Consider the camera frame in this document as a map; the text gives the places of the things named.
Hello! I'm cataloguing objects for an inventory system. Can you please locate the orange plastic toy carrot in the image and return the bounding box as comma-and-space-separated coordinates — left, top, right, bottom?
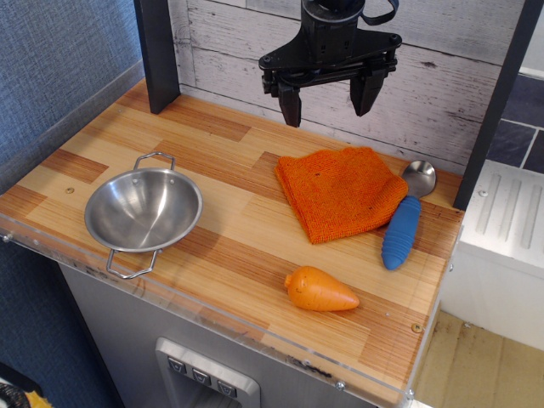
284, 266, 360, 312

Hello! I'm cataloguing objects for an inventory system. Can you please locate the dark grey left post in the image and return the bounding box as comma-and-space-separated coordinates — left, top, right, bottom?
133, 0, 180, 114

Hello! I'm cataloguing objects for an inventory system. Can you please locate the dark grey post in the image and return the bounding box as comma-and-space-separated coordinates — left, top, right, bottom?
133, 0, 180, 114
453, 0, 543, 211

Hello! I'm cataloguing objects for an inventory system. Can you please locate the dark grey right post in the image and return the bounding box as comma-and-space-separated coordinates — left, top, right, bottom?
453, 0, 543, 211

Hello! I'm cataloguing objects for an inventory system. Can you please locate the clear acrylic table edge guard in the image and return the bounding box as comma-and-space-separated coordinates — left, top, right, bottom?
1, 203, 463, 407

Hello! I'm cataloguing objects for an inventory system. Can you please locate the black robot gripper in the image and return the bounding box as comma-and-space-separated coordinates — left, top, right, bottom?
258, 1, 402, 128

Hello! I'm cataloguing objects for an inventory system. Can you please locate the white ribbed cabinet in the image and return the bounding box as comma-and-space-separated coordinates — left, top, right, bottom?
440, 161, 543, 349

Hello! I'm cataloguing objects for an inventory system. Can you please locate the orange knitted cloth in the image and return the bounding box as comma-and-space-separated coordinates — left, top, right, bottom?
275, 147, 408, 244

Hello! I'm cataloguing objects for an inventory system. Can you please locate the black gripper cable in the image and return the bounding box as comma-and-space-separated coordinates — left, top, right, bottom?
360, 0, 403, 26

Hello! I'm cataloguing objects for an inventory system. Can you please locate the spoon with blue handle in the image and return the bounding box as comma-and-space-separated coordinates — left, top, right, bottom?
382, 161, 436, 270

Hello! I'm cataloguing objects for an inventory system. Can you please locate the steel pan with wire handles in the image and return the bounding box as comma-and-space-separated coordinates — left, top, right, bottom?
84, 152, 203, 280

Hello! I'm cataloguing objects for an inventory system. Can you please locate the grey dispenser button panel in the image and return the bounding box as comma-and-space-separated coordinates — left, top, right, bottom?
156, 337, 261, 407

